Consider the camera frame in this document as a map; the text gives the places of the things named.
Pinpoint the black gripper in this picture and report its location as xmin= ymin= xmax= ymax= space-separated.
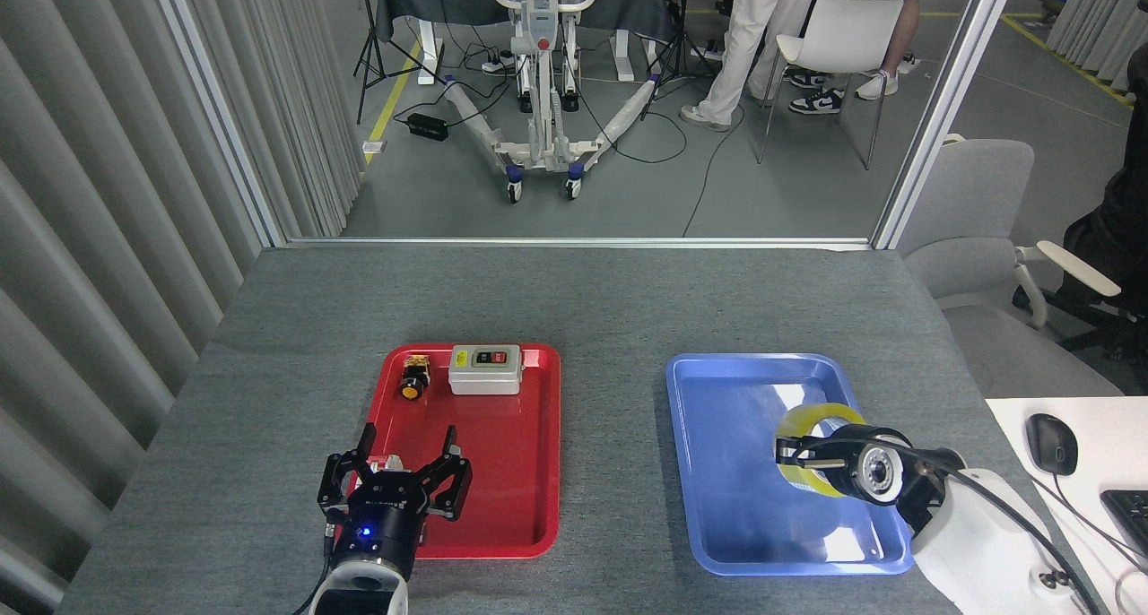
xmin=776 ymin=425 xmax=863 ymax=487
xmin=317 ymin=423 xmax=474 ymax=580

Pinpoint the yellow tape roll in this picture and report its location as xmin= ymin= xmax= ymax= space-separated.
xmin=775 ymin=403 xmax=867 ymax=498

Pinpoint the blue plastic tray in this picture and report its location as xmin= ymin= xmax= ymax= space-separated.
xmin=665 ymin=353 xmax=916 ymax=576

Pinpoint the yellow push button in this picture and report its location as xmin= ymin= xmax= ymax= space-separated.
xmin=400 ymin=355 xmax=431 ymax=402

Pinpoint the red plastic tray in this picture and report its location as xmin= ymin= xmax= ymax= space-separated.
xmin=350 ymin=343 xmax=562 ymax=560

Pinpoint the black computer mouse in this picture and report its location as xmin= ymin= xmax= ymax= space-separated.
xmin=1025 ymin=413 xmax=1079 ymax=477

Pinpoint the white desk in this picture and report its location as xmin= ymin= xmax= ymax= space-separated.
xmin=985 ymin=396 xmax=1148 ymax=615

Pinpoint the grey office chair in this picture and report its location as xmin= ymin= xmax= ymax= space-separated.
xmin=897 ymin=135 xmax=1124 ymax=399

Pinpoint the black chair base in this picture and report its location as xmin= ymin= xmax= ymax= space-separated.
xmin=1013 ymin=279 xmax=1148 ymax=392

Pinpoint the black keyboard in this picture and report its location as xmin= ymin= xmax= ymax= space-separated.
xmin=1100 ymin=489 xmax=1148 ymax=558

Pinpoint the person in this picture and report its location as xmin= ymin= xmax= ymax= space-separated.
xmin=783 ymin=66 xmax=846 ymax=116
xmin=855 ymin=0 xmax=938 ymax=101
xmin=679 ymin=0 xmax=822 ymax=133
xmin=1061 ymin=43 xmax=1148 ymax=284

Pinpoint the grey pleated curtain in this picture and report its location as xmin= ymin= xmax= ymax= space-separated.
xmin=0 ymin=0 xmax=364 ymax=615
xmin=1047 ymin=0 xmax=1148 ymax=91

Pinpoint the white plastic chair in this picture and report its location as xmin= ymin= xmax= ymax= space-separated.
xmin=756 ymin=0 xmax=904 ymax=171

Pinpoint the black tripod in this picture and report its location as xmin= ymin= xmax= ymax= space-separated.
xmin=352 ymin=0 xmax=449 ymax=125
xmin=641 ymin=0 xmax=718 ymax=120

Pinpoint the white wheeled stand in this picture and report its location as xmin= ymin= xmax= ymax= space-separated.
xmin=439 ymin=0 xmax=665 ymax=205

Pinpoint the grey switch box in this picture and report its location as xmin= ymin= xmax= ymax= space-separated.
xmin=448 ymin=344 xmax=524 ymax=395

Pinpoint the black mouse cable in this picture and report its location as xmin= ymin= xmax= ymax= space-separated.
xmin=1031 ymin=472 xmax=1148 ymax=569

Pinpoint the black floor cable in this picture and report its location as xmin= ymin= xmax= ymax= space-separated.
xmin=682 ymin=104 xmax=745 ymax=238

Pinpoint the silver frame rail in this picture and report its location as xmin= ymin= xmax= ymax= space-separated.
xmin=285 ymin=236 xmax=875 ymax=250

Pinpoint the silver frame post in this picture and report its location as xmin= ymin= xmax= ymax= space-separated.
xmin=872 ymin=0 xmax=1023 ymax=250
xmin=148 ymin=0 xmax=288 ymax=248

